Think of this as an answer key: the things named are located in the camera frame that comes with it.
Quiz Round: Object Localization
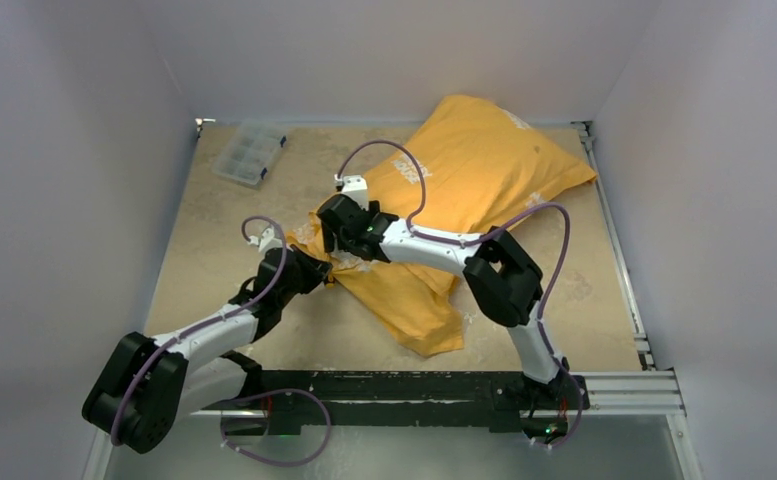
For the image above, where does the clear plastic organizer box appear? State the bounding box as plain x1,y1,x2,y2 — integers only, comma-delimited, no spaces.
212,122,289,188

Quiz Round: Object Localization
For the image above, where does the aluminium frame profile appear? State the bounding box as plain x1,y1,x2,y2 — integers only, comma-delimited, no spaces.
146,123,683,417

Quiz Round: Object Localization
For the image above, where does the orange Mickey Mouse pillowcase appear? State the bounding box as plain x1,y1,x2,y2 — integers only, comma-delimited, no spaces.
287,95,596,357

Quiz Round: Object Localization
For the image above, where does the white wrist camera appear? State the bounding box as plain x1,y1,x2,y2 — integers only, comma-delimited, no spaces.
334,174,369,210
247,225,285,255

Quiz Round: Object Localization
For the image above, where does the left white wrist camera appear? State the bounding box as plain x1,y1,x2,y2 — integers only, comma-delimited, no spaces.
247,225,285,255

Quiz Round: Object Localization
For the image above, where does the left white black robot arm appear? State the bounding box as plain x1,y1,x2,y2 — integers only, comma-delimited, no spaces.
81,247,331,453

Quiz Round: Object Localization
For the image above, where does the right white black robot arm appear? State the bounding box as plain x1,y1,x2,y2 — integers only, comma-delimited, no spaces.
317,193,584,407

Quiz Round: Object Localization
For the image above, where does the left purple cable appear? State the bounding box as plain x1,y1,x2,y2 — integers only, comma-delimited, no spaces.
108,215,333,468

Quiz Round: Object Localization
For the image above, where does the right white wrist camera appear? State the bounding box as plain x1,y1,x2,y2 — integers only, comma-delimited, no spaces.
334,174,369,210

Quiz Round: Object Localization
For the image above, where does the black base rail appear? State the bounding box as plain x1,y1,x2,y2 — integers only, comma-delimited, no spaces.
213,370,590,442

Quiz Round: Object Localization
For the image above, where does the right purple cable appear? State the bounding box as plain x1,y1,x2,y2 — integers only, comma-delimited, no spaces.
334,139,592,452

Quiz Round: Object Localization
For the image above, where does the purple cable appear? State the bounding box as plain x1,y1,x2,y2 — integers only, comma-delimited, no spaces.
108,215,333,468
334,139,592,452

